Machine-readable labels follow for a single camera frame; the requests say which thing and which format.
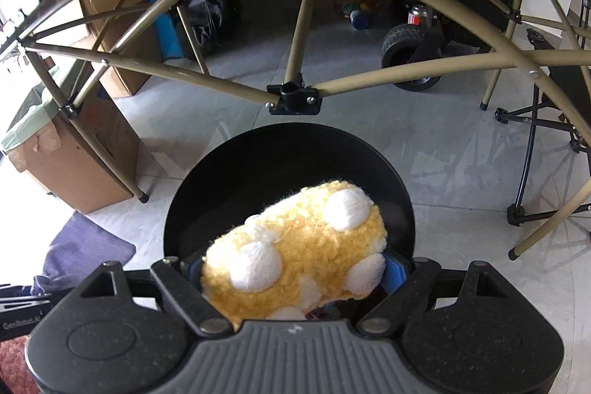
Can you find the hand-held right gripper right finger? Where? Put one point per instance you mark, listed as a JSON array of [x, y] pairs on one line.
[[397, 271]]

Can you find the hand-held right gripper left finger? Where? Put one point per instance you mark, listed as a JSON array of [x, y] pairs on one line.
[[194, 274]]

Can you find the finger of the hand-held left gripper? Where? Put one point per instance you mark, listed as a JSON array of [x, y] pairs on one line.
[[18, 316]]

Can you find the yellow white-spotted plush toy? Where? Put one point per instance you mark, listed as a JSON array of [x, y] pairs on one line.
[[300, 251]]

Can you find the black trash bin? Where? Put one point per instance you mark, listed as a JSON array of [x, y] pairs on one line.
[[277, 163]]

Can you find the pink fluffy rug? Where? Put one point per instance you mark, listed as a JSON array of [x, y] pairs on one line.
[[16, 366]]

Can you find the dark purple cloth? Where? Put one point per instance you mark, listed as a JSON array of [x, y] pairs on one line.
[[87, 251]]

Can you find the cardboard box with liner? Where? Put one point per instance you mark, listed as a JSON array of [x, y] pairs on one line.
[[78, 163]]

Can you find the green plastic bag liner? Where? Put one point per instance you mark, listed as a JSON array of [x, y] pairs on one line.
[[32, 117]]

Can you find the tan folding table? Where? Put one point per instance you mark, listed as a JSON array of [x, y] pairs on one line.
[[293, 98]]

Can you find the blue round bottle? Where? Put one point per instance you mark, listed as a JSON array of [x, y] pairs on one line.
[[358, 19]]

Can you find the blue flat bag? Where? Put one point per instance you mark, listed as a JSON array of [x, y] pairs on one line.
[[164, 20]]

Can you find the red gas canister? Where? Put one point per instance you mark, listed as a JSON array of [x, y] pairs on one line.
[[416, 16]]

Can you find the large cardboard box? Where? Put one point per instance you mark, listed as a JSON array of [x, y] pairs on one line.
[[115, 24]]

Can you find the black bags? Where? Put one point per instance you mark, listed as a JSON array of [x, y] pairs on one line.
[[212, 11]]

